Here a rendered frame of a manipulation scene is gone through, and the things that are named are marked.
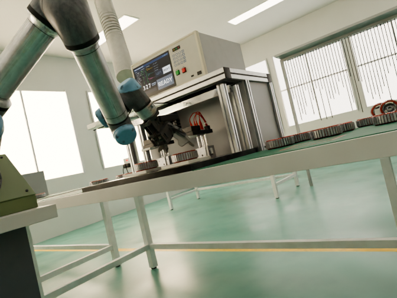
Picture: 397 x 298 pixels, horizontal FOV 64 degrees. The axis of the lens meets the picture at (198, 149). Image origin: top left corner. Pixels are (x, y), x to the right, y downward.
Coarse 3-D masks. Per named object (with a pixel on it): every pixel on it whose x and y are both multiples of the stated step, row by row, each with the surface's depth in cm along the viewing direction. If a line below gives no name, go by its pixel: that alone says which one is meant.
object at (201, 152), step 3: (201, 147) 142; (204, 147) 141; (207, 147) 140; (210, 147) 142; (213, 147) 144; (198, 150) 143; (201, 150) 142; (204, 150) 141; (207, 150) 141; (213, 150) 143; (198, 153) 144; (201, 153) 143; (204, 153) 142; (210, 153) 141; (213, 153) 143; (198, 156) 144; (201, 156) 143; (204, 156) 142; (210, 156) 141; (213, 156) 142
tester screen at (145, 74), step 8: (160, 56) 152; (144, 64) 158; (152, 64) 155; (160, 64) 152; (136, 72) 162; (144, 72) 159; (152, 72) 156; (168, 72) 150; (136, 80) 163; (144, 80) 160; (152, 80) 156; (152, 88) 157
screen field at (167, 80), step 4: (164, 76) 151; (168, 76) 150; (172, 76) 149; (160, 80) 153; (164, 80) 152; (168, 80) 150; (172, 80) 149; (160, 84) 154; (164, 84) 152; (168, 84) 150; (172, 84) 149; (160, 88) 154
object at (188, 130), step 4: (184, 128) 137; (188, 128) 136; (192, 128) 135; (196, 128) 138; (188, 132) 136; (192, 132) 135; (196, 132) 137; (200, 132) 139; (204, 132) 141; (208, 132) 143; (188, 136) 133; (192, 136) 135; (196, 136) 137; (200, 136) 144; (204, 136) 143; (208, 144) 143
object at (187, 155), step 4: (184, 152) 128; (188, 152) 128; (192, 152) 129; (196, 152) 131; (172, 156) 130; (176, 156) 128; (180, 156) 128; (184, 156) 127; (188, 156) 128; (192, 156) 128; (196, 156) 130; (172, 160) 131; (176, 160) 129; (180, 160) 128; (184, 160) 129
